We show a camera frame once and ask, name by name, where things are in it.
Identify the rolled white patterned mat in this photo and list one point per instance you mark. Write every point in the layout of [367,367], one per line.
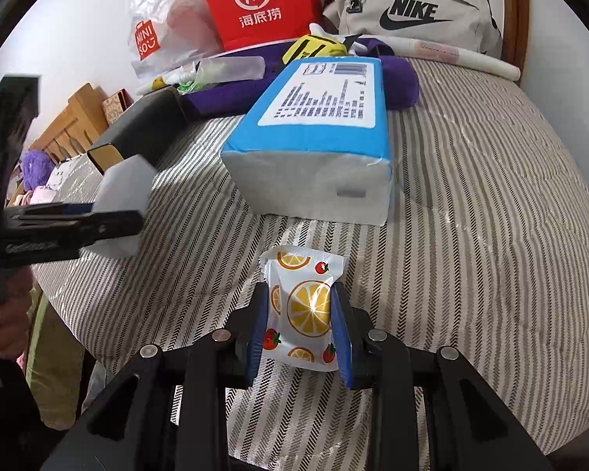
[471,61]

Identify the wooden furniture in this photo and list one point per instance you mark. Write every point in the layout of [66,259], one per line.
[73,117]

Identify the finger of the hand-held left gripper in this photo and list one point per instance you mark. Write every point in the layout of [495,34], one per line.
[78,209]
[103,225]

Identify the black box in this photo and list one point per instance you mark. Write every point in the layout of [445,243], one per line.
[142,122]

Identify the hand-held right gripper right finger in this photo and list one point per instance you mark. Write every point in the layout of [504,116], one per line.
[343,343]

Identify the yellow black plush toy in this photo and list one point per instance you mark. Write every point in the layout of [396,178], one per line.
[314,46]

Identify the blue tissue pack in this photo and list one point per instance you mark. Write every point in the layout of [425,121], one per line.
[314,142]

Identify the clear plastic packet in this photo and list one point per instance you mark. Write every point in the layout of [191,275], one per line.
[230,68]

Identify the wooden headboard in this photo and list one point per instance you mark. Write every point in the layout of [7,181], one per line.
[515,10]

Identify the small printed box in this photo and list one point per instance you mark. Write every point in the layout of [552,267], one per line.
[115,107]

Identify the person's left hand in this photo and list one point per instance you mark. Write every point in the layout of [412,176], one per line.
[17,314]

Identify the green garment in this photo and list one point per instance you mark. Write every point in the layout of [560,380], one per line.
[54,353]

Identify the purple towel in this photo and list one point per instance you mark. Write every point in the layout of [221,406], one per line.
[397,88]

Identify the beige zip bag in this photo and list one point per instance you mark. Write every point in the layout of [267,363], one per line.
[471,34]

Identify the white foam block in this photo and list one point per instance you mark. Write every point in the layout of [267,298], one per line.
[127,186]

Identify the purple plush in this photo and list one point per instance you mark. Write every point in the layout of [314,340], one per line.
[37,169]

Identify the pink cloth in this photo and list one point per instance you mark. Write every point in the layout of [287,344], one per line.
[34,196]

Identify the white plastic shopping bag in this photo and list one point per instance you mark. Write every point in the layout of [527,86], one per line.
[176,34]

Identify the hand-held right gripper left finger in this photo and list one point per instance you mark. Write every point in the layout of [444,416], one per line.
[256,338]

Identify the orange print packet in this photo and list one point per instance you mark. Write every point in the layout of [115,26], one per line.
[302,304]

